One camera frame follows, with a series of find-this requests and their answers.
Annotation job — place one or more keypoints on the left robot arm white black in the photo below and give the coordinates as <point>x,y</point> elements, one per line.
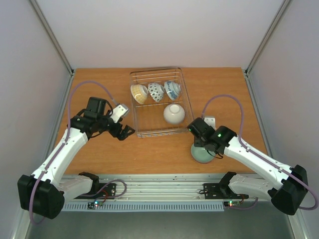
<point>42,192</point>

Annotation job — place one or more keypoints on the blue floral white bowl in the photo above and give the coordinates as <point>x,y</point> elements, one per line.
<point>172,89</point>

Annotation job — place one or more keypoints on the bowl under white bowl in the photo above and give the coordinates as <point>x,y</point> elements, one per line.
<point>201,155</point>

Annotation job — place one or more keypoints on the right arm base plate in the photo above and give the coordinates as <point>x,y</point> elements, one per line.
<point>213,191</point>

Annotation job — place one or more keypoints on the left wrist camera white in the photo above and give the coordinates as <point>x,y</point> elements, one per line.
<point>120,111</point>

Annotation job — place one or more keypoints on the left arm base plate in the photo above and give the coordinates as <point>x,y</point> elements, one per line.
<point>109,190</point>

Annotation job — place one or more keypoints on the aluminium frame rails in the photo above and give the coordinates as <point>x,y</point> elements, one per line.
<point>147,187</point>

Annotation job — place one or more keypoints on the white upturned bowl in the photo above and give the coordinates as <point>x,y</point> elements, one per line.
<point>174,114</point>

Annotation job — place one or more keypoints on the right circuit board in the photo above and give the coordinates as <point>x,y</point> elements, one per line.
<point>232,203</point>

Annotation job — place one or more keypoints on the left circuit board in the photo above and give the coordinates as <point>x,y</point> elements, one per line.
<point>94,205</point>

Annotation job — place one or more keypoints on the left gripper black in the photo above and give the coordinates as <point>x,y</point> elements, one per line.
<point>123,134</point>

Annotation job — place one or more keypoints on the pink patterned bowl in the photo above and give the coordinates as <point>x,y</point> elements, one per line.
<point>156,91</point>

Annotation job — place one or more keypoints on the wire dish rack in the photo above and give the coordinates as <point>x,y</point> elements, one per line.
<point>148,118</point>

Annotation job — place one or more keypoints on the circuit board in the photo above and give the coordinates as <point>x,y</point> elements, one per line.
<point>94,205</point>
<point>232,203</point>

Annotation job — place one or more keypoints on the yellow patterned bowl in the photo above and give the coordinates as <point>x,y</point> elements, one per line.
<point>139,93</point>

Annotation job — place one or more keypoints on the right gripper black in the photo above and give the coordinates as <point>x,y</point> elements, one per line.
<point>200,142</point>

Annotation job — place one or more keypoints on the grey slotted cable duct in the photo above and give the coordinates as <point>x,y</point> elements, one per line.
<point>125,207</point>

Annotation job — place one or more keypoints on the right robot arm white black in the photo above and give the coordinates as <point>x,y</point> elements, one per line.
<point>283,185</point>

